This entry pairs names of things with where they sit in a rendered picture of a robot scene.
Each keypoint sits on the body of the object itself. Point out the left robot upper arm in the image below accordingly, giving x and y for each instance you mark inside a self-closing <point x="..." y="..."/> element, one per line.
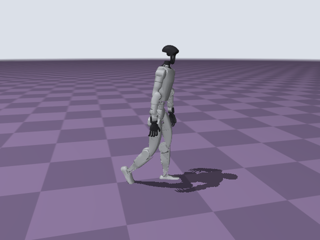
<point x="172" y="90"/>

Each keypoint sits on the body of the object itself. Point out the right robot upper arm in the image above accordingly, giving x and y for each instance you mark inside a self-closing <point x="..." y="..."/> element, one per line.
<point x="160" y="74"/>

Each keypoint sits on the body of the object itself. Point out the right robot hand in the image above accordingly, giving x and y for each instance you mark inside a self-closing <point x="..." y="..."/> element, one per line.
<point x="154" y="128"/>

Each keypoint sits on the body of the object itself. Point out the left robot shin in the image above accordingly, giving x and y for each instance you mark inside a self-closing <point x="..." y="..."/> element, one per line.
<point x="165" y="161"/>

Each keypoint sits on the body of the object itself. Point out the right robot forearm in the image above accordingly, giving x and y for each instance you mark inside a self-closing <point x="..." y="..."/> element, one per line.
<point x="154" y="106"/>

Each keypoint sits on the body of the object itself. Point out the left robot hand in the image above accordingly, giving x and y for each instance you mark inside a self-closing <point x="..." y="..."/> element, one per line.
<point x="172" y="117"/>

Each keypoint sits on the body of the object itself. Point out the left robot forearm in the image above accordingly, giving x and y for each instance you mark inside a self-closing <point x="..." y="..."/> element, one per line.
<point x="170" y="103"/>

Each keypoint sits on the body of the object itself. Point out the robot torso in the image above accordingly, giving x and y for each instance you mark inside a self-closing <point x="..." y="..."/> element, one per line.
<point x="165" y="89"/>

